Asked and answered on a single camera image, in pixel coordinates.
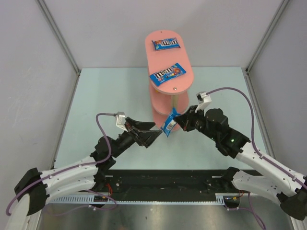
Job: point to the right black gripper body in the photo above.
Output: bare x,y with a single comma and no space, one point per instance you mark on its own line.
189,120

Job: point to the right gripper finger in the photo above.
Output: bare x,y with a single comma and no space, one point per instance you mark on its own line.
182,121
190,112

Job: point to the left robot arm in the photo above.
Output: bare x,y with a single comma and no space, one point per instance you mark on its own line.
88,173

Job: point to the slotted cable duct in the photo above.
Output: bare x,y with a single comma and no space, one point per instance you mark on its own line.
199,199

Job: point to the pink tiered shelf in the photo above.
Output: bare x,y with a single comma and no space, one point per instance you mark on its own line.
173,93

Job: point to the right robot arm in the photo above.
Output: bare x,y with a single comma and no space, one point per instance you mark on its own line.
278,183

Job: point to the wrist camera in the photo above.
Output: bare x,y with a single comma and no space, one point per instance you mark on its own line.
120,120
204,100

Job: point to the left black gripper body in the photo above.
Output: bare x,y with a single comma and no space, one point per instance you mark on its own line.
134,132

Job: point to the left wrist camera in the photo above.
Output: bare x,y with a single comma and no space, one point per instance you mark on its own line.
120,120

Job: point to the blue white candy bar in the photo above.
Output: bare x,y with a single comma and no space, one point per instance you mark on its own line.
170,122

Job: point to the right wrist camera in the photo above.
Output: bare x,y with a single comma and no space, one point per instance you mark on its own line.
204,100

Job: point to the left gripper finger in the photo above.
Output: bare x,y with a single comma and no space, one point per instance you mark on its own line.
146,138
135,125

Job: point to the blue m&m bag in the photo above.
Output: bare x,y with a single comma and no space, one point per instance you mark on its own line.
167,74
168,43

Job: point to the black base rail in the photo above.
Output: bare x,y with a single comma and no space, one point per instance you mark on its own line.
166,182

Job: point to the blue M&M bag on shelf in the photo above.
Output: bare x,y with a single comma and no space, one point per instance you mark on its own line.
167,74

